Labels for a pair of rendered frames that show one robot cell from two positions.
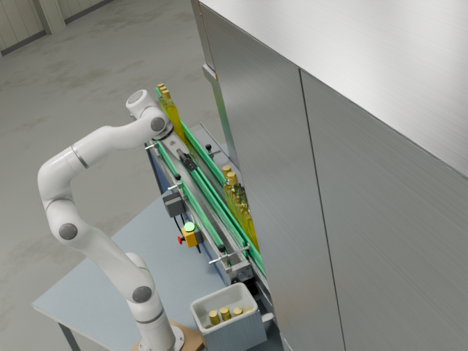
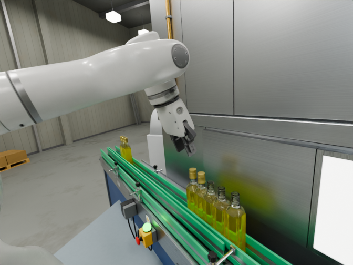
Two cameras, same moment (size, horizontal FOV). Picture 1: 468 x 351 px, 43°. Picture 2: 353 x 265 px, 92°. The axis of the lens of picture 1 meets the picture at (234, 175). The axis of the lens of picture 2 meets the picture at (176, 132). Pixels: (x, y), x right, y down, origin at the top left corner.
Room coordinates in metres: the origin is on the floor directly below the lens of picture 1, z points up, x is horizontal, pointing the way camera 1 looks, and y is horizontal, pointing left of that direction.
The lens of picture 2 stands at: (1.38, 0.34, 1.67)
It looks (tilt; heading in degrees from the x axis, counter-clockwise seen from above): 12 degrees down; 339
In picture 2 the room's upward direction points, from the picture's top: 5 degrees counter-clockwise
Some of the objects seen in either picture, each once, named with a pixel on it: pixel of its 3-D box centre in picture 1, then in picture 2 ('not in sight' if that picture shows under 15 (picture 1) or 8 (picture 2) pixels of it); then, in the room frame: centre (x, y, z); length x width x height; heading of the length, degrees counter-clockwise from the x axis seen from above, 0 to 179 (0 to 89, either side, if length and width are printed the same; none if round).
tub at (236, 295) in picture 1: (225, 313); not in sight; (1.63, 0.16, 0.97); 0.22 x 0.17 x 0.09; 103
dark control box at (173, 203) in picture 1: (173, 205); (128, 209); (2.44, 0.32, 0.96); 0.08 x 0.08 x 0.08; 13
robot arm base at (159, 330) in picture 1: (155, 328); not in sight; (1.75, 0.45, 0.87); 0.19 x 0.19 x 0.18
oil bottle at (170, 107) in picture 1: (172, 114); (127, 152); (2.96, 0.24, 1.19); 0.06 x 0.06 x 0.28; 13
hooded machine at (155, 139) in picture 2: not in sight; (172, 145); (4.37, -0.70, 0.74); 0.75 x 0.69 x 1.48; 133
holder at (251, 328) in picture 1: (235, 320); not in sight; (1.64, 0.13, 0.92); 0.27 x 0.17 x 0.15; 103
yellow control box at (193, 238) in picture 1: (191, 235); (147, 235); (2.17, 0.25, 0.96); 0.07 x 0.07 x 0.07; 13
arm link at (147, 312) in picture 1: (137, 285); not in sight; (1.79, 0.46, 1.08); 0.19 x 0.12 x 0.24; 16
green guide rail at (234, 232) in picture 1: (182, 155); (134, 174); (2.66, 0.23, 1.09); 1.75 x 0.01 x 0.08; 13
